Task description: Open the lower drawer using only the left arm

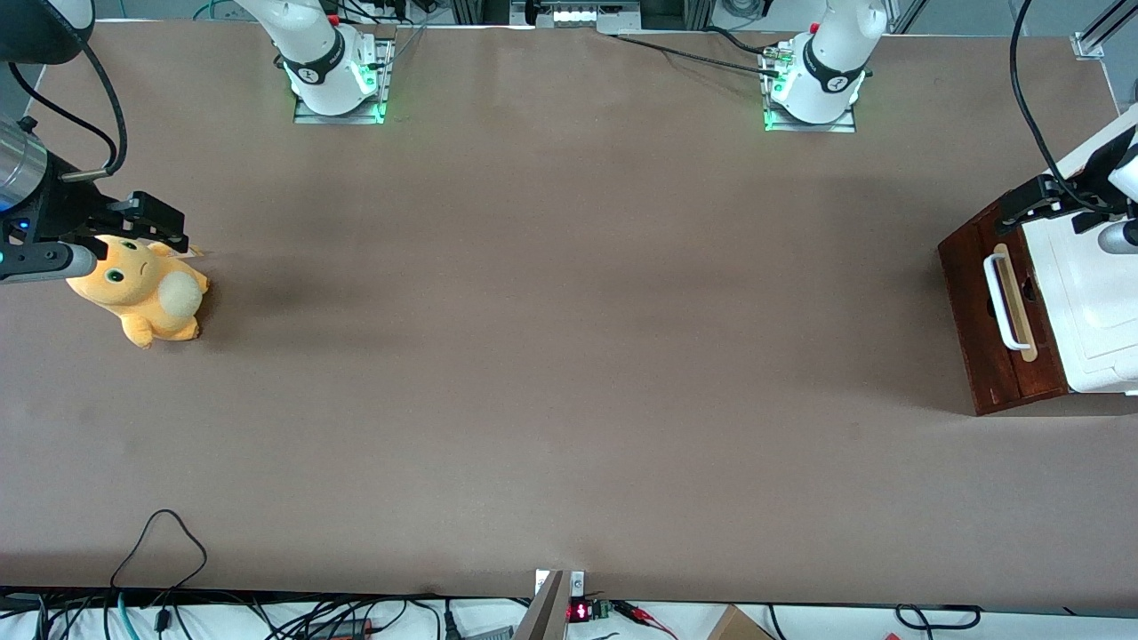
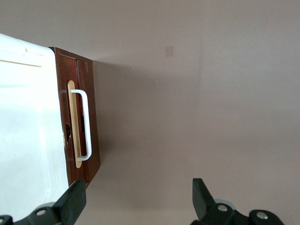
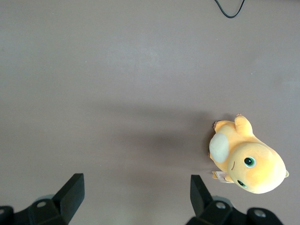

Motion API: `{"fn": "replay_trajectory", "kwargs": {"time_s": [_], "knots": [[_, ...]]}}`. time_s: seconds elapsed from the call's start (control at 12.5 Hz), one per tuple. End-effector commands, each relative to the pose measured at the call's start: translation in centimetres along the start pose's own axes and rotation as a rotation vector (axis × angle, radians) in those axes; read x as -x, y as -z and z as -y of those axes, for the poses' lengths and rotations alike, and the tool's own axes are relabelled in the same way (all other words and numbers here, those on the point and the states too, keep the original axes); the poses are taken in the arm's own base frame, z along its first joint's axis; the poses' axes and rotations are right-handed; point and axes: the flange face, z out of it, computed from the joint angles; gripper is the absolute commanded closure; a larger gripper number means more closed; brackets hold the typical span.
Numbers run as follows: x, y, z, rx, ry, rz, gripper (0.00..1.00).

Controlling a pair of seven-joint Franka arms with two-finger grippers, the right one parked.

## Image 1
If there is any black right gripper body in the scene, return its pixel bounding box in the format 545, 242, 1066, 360
0, 153, 136, 257

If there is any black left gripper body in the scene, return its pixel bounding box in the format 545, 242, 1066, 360
1054, 173, 1135, 235

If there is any white drawer handle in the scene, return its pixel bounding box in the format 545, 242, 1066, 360
983, 252, 1032, 352

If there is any brown wooden drawer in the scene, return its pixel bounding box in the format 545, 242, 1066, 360
975, 218, 1069, 405

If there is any brown wooden drawer cabinet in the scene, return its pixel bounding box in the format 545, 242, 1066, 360
938, 191, 1070, 417

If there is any orange plush toy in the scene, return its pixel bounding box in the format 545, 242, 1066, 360
65, 234, 211, 349

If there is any light wooden backing strip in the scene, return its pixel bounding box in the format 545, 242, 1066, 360
992, 243, 1039, 364

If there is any black power adapter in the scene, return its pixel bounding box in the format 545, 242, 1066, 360
307, 618, 376, 640

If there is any white power strip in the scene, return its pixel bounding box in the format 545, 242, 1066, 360
538, 2, 641, 28

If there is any brown cardboard box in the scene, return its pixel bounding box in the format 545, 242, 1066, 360
707, 604, 776, 640

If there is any thick black gripper cable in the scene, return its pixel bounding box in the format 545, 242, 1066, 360
80, 40, 129, 179

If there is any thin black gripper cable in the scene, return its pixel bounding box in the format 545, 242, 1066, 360
7, 60, 118, 154

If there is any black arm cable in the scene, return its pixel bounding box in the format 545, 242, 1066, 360
1010, 0, 1099, 212

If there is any aluminium extrusion post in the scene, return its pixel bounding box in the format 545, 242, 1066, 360
1071, 0, 1138, 61

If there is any black table cable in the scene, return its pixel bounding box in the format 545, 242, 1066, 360
613, 34, 779, 77
705, 25, 779, 58

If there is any black flat looped cable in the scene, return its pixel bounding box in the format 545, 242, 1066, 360
894, 604, 984, 631

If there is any metal camera bracket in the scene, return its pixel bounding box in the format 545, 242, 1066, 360
511, 569, 586, 640

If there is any red clip wire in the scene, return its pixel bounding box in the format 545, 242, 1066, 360
612, 601, 678, 639

